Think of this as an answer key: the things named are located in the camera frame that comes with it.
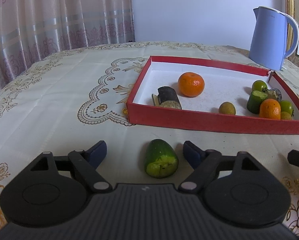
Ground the pink floral curtain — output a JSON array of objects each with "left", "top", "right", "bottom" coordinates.
[{"left": 0, "top": 0, "right": 135, "bottom": 90}]

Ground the blue electric kettle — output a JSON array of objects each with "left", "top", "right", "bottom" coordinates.
[{"left": 249, "top": 6, "right": 299, "bottom": 70}]

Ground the red shallow cardboard box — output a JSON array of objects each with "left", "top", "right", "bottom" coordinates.
[{"left": 127, "top": 56, "right": 299, "bottom": 134}]

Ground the yellow longan with stem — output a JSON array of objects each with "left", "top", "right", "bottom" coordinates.
[{"left": 280, "top": 112, "right": 292, "bottom": 120}]

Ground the small orange tangerine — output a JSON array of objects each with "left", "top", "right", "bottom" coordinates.
[{"left": 178, "top": 72, "right": 205, "bottom": 98}]

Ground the green tomato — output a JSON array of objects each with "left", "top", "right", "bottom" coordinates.
[
  {"left": 280, "top": 100, "right": 294, "bottom": 116},
  {"left": 252, "top": 80, "right": 268, "bottom": 92}
]

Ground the small yellow longan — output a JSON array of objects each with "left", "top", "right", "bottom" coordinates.
[{"left": 218, "top": 102, "right": 236, "bottom": 115}]

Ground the small green cucumber piece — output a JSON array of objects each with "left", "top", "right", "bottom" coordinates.
[{"left": 144, "top": 139, "right": 179, "bottom": 179}]

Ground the cream floral tablecloth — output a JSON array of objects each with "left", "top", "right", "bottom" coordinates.
[{"left": 0, "top": 42, "right": 299, "bottom": 235}]

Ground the large green cucumber piece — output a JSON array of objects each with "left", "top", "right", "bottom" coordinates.
[{"left": 247, "top": 90, "right": 268, "bottom": 114}]

